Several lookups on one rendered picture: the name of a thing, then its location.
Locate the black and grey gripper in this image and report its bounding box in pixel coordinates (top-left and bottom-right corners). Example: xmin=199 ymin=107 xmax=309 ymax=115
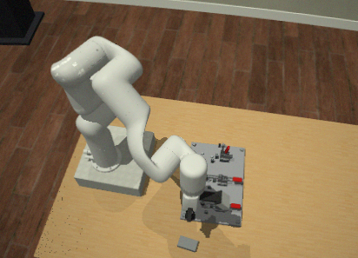
xmin=182 ymin=192 xmax=200 ymax=222

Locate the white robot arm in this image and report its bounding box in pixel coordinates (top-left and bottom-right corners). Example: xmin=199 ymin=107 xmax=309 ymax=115
xmin=50 ymin=36 xmax=230 ymax=210

